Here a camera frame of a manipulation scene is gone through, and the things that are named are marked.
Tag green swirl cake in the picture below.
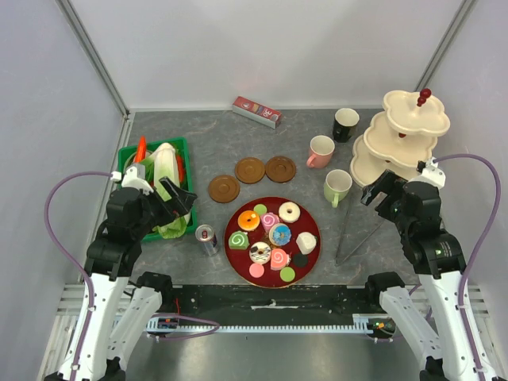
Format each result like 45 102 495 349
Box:
228 230 250 250

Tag pink macaron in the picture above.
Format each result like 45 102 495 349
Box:
248 263 264 279

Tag brown coaster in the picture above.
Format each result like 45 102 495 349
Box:
265 156 296 183
235 157 265 184
208 175 241 203

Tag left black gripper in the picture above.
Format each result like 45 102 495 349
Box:
132 175 197 237

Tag green macaron lower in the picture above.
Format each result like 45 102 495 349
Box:
279 267 295 283

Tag red snack box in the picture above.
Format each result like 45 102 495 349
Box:
232 96 282 129

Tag brown coaster right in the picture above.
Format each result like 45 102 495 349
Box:
265 156 296 183

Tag white cream cake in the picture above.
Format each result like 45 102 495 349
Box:
296 232 318 255

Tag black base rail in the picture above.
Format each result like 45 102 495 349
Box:
170 284 383 315

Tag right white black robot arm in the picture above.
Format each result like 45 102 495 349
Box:
361 170 500 380

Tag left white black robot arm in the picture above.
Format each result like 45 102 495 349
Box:
46 177 197 380

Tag white ring donut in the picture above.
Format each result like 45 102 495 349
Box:
278 202 301 223

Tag pink swirl cake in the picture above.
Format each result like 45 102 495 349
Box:
260 212 280 233
270 248 291 271

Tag green macaron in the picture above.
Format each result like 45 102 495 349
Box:
253 203 267 216
279 267 295 283

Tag blue sprinkled donut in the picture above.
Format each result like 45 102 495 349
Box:
268 223 291 246

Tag cream three tier stand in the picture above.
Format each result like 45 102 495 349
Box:
350 88 451 187

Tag white cable duct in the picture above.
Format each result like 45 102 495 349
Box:
145 314 394 337

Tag toy orange carrot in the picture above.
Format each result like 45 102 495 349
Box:
133 136 147 164

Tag metal tongs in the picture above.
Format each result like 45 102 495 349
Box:
335 198 383 266

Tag green macaron upper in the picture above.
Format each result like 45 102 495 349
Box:
253 203 267 216

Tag brown coaster middle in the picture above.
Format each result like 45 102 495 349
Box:
235 157 265 184

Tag energy drink can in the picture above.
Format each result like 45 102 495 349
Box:
195 224 219 256

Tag toy napa cabbage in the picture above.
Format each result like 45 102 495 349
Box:
140 143 191 240

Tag pink mug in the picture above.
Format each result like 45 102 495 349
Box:
306 135 335 169

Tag green plastic basket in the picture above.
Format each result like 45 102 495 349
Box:
117 137 198 234

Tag dark red round tray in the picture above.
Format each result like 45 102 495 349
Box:
224 197 321 288

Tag black mug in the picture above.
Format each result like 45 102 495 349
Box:
333 108 360 143

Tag brown coaster left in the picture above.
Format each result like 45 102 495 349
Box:
208 175 241 203

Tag black sandwich cookie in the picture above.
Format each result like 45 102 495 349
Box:
291 252 309 268

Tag orange glazed donut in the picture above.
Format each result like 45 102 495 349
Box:
237 210 260 232

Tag green mug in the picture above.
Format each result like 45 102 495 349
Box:
324 169 352 208

